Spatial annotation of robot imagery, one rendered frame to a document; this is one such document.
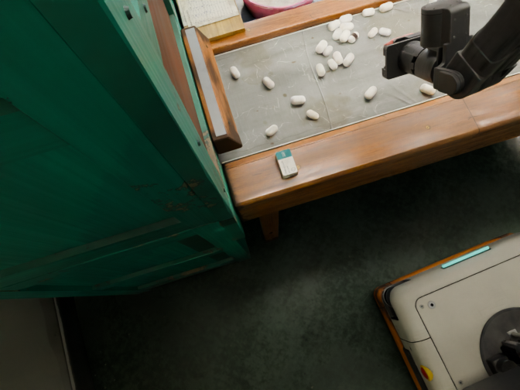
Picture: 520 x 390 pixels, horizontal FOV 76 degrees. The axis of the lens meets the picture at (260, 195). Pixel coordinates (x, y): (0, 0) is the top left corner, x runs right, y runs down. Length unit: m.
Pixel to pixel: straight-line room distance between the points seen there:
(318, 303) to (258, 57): 1.00
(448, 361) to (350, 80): 0.93
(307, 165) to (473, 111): 0.41
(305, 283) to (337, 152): 0.81
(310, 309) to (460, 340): 0.54
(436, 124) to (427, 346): 0.74
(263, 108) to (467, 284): 0.91
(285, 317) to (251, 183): 0.84
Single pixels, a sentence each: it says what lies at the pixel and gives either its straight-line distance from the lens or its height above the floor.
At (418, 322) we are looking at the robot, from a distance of 1.30.
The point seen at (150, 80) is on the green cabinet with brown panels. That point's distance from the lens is 0.25.
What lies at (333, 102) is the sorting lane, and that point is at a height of 0.74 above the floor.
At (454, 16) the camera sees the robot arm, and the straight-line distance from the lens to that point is 0.64.
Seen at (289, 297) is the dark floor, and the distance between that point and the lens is 1.49.
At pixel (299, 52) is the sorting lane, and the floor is 0.74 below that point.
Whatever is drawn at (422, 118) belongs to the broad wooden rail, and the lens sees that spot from 0.88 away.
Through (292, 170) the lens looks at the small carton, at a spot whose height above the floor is 0.78.
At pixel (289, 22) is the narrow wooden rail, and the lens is 0.98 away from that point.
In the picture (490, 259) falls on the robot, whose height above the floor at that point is 0.28.
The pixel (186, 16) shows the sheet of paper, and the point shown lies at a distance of 1.01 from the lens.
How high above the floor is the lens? 1.48
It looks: 74 degrees down
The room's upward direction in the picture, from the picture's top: 11 degrees counter-clockwise
